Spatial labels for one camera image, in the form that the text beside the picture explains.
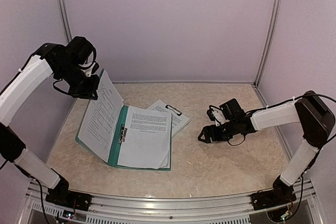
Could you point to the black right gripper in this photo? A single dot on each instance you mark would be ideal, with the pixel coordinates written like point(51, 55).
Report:
point(214, 137)

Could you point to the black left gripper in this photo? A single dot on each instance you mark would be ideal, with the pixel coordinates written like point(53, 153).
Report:
point(87, 93)

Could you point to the white printed top sheet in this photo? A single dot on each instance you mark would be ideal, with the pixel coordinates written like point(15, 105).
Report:
point(146, 141)

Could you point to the white Chinese agreement sheet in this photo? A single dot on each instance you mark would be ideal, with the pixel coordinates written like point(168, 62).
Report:
point(99, 122)

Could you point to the green file folder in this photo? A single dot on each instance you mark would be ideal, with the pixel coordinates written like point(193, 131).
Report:
point(114, 152)

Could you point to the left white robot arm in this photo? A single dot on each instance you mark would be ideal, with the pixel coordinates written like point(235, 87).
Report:
point(28, 78)

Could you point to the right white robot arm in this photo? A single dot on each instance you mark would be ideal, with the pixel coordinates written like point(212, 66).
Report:
point(306, 124)

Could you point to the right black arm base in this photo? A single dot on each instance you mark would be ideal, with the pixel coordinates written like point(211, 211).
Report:
point(279, 194)

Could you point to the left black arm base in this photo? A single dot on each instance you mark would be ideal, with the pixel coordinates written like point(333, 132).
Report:
point(62, 196)

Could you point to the white paper stack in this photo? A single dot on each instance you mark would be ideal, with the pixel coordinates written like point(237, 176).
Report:
point(178, 122)

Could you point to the loose metal clip bar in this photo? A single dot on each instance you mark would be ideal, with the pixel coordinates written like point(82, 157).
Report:
point(176, 111)

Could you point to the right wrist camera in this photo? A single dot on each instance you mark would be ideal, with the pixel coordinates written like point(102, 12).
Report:
point(215, 114)

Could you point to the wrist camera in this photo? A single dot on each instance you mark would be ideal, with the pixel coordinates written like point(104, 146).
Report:
point(89, 68)
point(215, 114)

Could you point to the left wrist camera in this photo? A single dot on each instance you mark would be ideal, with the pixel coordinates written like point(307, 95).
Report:
point(89, 68)

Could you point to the left aluminium corner post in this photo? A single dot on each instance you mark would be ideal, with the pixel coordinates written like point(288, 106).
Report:
point(64, 20)

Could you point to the aluminium front rail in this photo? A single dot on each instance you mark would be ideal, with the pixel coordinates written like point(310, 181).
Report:
point(236, 208)

